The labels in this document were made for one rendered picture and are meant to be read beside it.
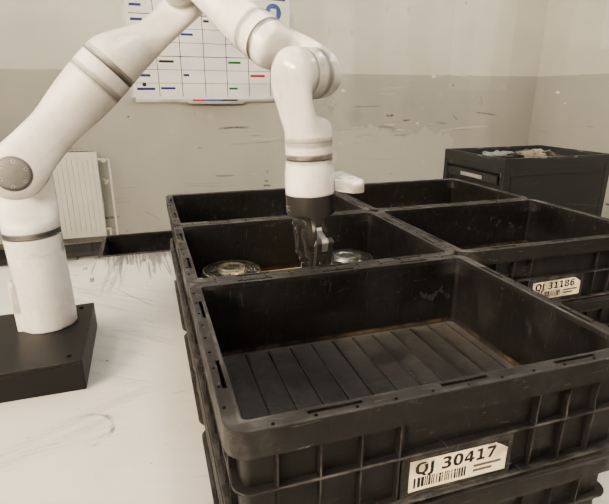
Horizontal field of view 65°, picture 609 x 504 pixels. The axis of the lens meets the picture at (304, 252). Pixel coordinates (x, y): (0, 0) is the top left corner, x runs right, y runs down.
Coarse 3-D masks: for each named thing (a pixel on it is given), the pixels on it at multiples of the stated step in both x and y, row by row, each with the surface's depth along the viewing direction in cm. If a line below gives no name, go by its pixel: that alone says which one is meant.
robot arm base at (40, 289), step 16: (48, 240) 82; (16, 256) 81; (32, 256) 81; (48, 256) 83; (64, 256) 86; (16, 272) 82; (32, 272) 82; (48, 272) 83; (64, 272) 86; (16, 288) 84; (32, 288) 83; (48, 288) 84; (64, 288) 86; (16, 304) 85; (32, 304) 84; (48, 304) 85; (64, 304) 87; (16, 320) 86; (32, 320) 85; (48, 320) 85; (64, 320) 87
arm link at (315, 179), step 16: (288, 160) 71; (288, 176) 71; (304, 176) 69; (320, 176) 69; (336, 176) 74; (352, 176) 73; (288, 192) 72; (304, 192) 70; (320, 192) 70; (352, 192) 71
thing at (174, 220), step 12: (216, 192) 118; (228, 192) 118; (240, 192) 119; (252, 192) 120; (264, 192) 121; (336, 192) 118; (168, 204) 105; (360, 204) 105; (276, 216) 94; (288, 216) 94
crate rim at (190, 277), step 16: (192, 224) 88; (208, 224) 88; (224, 224) 89; (240, 224) 90; (400, 224) 88; (176, 240) 79; (432, 240) 79; (416, 256) 71; (432, 256) 71; (192, 272) 64; (272, 272) 64; (288, 272) 64
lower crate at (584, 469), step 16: (208, 432) 50; (208, 448) 62; (208, 464) 60; (560, 464) 46; (576, 464) 47; (592, 464) 47; (608, 464) 48; (496, 480) 44; (512, 480) 44; (528, 480) 45; (544, 480) 46; (560, 480) 47; (576, 480) 49; (592, 480) 50; (448, 496) 42; (464, 496) 43; (480, 496) 44; (496, 496) 44; (512, 496) 45; (528, 496) 48; (544, 496) 48; (560, 496) 49; (576, 496) 49; (592, 496) 50
